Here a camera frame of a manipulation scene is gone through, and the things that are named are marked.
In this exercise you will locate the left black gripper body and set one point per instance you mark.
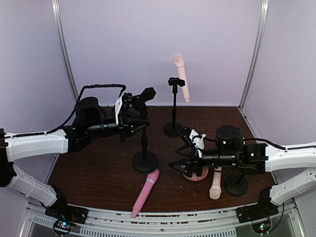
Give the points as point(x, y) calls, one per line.
point(124, 126)

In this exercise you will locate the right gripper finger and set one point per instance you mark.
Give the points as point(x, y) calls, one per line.
point(185, 150)
point(179, 165)

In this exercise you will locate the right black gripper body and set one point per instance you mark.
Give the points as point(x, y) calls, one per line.
point(193, 162)

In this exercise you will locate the black microphone stand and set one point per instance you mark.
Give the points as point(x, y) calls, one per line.
point(144, 161)
point(236, 184)
point(173, 128)

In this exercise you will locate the pink microphone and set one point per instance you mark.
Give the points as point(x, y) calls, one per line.
point(142, 197)

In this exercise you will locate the cream microphone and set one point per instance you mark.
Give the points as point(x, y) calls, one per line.
point(179, 62)
point(215, 189)

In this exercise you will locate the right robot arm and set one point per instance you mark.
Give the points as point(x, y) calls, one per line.
point(264, 156)

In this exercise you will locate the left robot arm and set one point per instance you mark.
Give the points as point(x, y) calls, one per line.
point(91, 122)

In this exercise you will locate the red patterned bowl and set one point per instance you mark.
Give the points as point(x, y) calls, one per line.
point(196, 178)

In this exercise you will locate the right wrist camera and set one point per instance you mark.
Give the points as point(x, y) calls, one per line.
point(193, 139)

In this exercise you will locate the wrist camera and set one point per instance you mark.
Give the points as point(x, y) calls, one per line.
point(193, 139)
point(121, 105)

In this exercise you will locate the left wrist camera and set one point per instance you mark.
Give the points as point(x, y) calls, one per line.
point(121, 105)

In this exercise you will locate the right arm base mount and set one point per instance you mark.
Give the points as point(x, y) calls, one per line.
point(258, 215)

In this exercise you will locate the left aluminium frame post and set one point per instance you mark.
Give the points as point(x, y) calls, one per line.
point(65, 55)

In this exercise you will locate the aluminium frame post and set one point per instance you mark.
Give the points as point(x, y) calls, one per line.
point(264, 11)
point(65, 55)

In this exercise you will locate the right aluminium frame post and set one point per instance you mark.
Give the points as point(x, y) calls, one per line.
point(264, 11)

